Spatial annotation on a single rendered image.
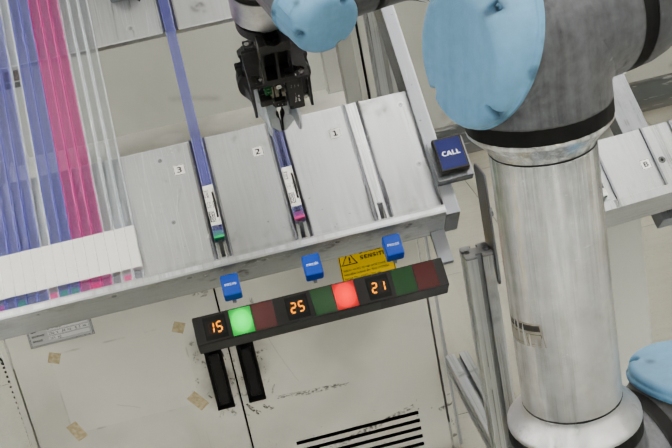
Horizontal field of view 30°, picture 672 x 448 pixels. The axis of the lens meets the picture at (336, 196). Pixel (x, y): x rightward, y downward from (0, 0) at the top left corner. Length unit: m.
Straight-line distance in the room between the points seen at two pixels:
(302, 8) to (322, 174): 0.51
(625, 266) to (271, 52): 0.73
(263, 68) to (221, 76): 2.19
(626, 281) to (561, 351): 0.89
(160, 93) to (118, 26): 1.77
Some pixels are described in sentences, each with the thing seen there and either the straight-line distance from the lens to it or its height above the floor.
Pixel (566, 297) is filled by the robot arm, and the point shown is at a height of 0.93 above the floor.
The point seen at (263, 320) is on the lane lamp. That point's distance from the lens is 1.65.
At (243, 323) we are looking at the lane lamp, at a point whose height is 0.66.
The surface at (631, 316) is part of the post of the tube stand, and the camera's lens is 1.95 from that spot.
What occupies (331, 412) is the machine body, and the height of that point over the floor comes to 0.27.
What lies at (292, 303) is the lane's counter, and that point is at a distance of 1.65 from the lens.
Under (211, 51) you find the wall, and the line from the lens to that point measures 3.59.
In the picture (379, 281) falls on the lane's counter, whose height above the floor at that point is 0.66.
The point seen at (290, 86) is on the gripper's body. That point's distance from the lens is 1.45.
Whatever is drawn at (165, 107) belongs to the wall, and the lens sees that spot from 3.63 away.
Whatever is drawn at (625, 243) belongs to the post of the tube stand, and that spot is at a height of 0.56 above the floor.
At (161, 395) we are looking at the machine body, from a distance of 2.10.
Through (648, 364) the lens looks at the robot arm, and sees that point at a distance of 1.19.
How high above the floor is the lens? 1.41
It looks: 23 degrees down
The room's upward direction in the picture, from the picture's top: 11 degrees counter-clockwise
